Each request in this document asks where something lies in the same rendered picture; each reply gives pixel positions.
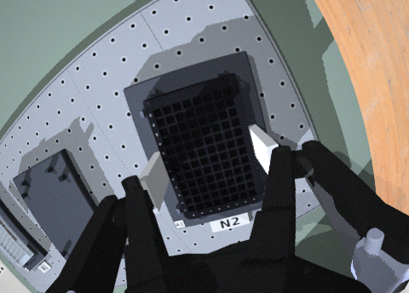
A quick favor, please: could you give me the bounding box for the black well plate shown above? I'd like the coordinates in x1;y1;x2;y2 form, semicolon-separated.
143;73;263;220

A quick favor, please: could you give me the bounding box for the grey perforated breadboard plate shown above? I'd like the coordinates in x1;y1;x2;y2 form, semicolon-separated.
0;0;318;293

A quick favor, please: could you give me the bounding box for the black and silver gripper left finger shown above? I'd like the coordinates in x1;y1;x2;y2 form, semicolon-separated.
44;152;173;293

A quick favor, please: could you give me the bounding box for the white well plate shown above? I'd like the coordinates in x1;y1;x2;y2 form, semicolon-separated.
0;214;34;267

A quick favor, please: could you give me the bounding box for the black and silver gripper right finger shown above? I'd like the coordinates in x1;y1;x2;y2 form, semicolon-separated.
229;124;409;293

